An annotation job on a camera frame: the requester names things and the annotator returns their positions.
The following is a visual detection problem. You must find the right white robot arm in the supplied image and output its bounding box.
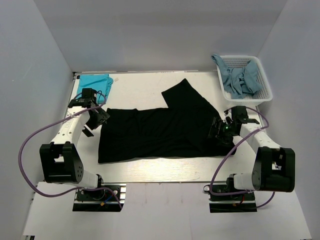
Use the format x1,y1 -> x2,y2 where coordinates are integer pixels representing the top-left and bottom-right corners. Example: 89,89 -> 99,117
208,114 -> 295,200

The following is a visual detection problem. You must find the crumpled grey-blue t-shirt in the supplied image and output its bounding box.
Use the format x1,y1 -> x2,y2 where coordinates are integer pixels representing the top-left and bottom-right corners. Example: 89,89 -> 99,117
211,54 -> 262,99

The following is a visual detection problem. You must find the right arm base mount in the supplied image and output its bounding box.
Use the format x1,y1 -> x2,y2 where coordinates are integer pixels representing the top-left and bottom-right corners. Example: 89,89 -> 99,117
203,184 -> 257,213

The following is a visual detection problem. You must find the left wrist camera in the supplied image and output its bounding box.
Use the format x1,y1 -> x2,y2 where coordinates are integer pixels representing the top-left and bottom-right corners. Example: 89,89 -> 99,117
68,88 -> 98,109

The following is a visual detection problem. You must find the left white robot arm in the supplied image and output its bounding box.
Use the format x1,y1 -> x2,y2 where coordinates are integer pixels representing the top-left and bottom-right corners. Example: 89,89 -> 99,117
39,106 -> 110,200

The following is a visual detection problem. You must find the black t-shirt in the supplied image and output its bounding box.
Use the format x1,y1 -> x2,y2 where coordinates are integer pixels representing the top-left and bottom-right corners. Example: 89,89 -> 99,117
98,79 -> 235,164

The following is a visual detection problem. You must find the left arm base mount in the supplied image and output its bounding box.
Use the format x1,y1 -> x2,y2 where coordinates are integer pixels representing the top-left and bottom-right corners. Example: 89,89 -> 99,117
72,183 -> 127,213

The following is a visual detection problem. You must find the folded turquoise t-shirt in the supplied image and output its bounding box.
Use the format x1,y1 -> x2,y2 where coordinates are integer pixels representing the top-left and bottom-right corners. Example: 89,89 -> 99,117
76,74 -> 114,99

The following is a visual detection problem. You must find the white plastic basket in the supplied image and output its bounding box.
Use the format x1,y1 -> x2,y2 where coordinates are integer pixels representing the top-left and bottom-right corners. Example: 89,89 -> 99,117
216,55 -> 273,108

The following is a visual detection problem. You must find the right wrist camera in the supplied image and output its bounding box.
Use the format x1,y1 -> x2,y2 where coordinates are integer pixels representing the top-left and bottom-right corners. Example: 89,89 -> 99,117
224,105 -> 260,125

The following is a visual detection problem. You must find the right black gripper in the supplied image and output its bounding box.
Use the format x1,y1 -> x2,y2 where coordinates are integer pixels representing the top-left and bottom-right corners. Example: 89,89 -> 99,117
203,116 -> 238,147

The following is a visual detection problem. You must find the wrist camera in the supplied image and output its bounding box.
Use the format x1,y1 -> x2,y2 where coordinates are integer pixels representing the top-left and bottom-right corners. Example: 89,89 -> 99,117
68,88 -> 98,109
224,105 -> 260,125

